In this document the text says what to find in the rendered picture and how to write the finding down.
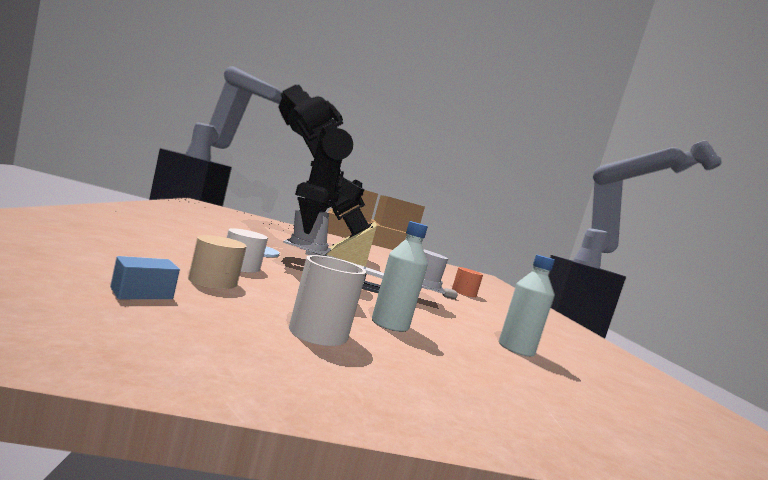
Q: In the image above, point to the blue rectangular block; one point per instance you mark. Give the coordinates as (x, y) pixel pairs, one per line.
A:
(144, 278)

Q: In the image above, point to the tan cylinder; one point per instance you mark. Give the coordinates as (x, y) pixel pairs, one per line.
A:
(216, 262)

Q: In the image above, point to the orange cylinder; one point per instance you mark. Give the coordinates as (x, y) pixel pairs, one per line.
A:
(467, 282)

